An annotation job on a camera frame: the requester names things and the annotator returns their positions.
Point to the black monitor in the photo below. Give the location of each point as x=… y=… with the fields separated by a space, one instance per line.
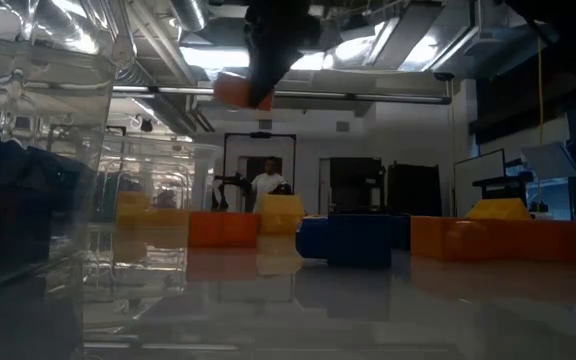
x=355 y=185

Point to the translucent white table sheet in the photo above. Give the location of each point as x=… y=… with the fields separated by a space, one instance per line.
x=288 y=320

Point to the whiteboard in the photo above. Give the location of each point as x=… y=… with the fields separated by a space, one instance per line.
x=479 y=175

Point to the person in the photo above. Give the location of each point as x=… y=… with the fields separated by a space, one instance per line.
x=268 y=182

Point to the black cabinet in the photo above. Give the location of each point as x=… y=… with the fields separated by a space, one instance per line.
x=414 y=190

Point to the long ceiling light rail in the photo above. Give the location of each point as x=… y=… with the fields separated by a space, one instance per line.
x=393 y=97

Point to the clear plastic bin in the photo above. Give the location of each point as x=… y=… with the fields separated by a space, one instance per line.
x=68 y=75
x=203 y=165

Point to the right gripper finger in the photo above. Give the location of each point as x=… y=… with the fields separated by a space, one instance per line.
x=265 y=75

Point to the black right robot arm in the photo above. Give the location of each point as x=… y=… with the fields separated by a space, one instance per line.
x=568 y=25

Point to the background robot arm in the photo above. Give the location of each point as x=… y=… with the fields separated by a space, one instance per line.
x=228 y=190

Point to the orange toy block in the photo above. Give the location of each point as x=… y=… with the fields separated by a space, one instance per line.
x=230 y=90
x=223 y=230
x=528 y=242
x=443 y=240

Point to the ceiling security camera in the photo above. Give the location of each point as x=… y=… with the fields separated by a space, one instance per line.
x=443 y=76

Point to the tilted white panel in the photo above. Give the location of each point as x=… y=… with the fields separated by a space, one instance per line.
x=548 y=160

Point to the silver ventilation duct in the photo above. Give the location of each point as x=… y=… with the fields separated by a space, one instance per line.
x=188 y=12

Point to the dark desk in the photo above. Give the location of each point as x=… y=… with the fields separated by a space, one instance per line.
x=500 y=182

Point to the black gantry frame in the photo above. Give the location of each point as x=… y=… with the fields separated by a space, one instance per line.
x=260 y=135

